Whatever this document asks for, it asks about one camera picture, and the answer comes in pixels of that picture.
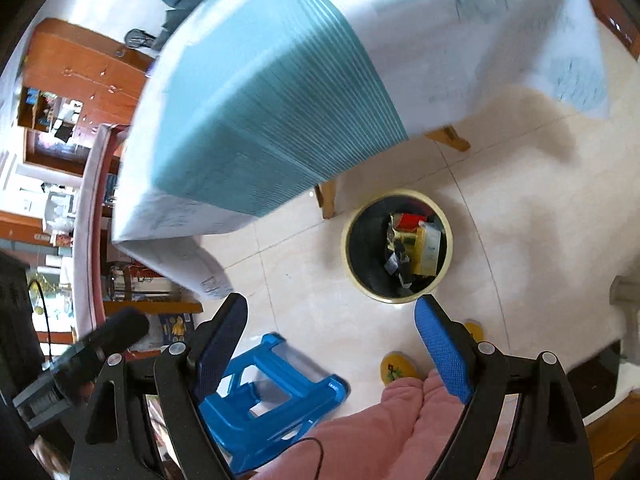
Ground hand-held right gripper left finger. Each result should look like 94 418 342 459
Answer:
70 292 249 480

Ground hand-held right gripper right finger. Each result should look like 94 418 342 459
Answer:
414 294 596 480

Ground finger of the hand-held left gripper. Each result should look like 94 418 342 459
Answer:
75 306 151 361

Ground yellow cardboard box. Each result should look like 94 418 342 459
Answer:
417 222 447 278

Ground black snack packet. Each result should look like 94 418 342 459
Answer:
382 240 416 291

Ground gold foil packet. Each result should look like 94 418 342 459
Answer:
387 227 421 261

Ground black bin with yellow rim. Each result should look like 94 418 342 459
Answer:
341 189 453 305

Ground red snack packet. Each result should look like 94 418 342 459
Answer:
392 212 426 231

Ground blue picture box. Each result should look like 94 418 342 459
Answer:
157 310 197 348

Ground blue plastic stool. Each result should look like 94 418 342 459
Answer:
197 332 348 478

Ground person's pink pants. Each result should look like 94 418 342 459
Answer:
250 375 476 480

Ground side table with pink cloth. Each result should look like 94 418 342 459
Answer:
72 122 203 333

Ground white plastic chair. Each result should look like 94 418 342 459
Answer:
42 185 76 226

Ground wooden table leg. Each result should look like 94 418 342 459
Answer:
424 125 472 153
315 180 338 220

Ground brown wooden wardrobe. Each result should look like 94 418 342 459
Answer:
17 17 156 178

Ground black floor fan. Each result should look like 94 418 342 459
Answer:
124 27 157 51

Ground leaf printed teal tablecloth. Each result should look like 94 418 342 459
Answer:
111 0 612 298

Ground thin black cable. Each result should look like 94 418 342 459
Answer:
287 437 326 480

